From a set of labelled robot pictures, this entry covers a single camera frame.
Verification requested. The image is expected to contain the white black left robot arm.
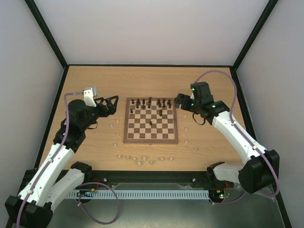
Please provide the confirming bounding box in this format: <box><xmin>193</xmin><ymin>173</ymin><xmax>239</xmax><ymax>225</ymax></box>
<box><xmin>5</xmin><ymin>94</ymin><xmax>119</xmax><ymax>228</ymax></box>

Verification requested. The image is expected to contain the wooden chess board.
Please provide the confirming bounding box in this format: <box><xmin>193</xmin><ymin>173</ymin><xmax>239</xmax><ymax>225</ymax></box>
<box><xmin>123</xmin><ymin>97</ymin><xmax>179</xmax><ymax>144</ymax></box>

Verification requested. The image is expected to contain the white slotted cable duct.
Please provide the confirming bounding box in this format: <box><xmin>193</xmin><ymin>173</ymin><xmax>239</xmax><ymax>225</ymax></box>
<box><xmin>66</xmin><ymin>190</ymin><xmax>209</xmax><ymax>200</ymax></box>

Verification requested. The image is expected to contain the controller circuit board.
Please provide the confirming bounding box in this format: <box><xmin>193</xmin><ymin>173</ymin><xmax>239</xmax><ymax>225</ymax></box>
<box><xmin>76</xmin><ymin>189</ymin><xmax>98</xmax><ymax>197</ymax></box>
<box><xmin>214</xmin><ymin>188</ymin><xmax>232</xmax><ymax>199</ymax></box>

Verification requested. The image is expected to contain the right controller circuit board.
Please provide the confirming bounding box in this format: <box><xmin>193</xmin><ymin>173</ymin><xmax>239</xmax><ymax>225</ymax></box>
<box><xmin>214</xmin><ymin>188</ymin><xmax>232</xmax><ymax>199</ymax></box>

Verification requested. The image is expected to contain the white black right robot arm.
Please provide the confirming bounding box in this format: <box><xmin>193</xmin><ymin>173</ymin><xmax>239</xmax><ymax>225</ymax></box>
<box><xmin>174</xmin><ymin>82</ymin><xmax>279</xmax><ymax>194</ymax></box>

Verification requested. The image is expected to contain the black front mounting rail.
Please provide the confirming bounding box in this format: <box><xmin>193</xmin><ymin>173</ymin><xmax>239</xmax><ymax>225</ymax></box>
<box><xmin>23</xmin><ymin>170</ymin><xmax>276</xmax><ymax>190</ymax></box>

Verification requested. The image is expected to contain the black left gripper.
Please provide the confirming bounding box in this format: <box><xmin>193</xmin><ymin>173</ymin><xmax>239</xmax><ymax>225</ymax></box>
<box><xmin>81</xmin><ymin>95</ymin><xmax>119</xmax><ymax>131</ymax></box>

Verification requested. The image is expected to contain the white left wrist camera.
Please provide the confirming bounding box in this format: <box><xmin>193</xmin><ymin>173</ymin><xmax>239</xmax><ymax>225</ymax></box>
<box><xmin>83</xmin><ymin>86</ymin><xmax>97</xmax><ymax>107</ymax></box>

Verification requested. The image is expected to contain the left controller circuit board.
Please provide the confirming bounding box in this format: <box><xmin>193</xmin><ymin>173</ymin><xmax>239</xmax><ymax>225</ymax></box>
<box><xmin>76</xmin><ymin>189</ymin><xmax>98</xmax><ymax>197</ymax></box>

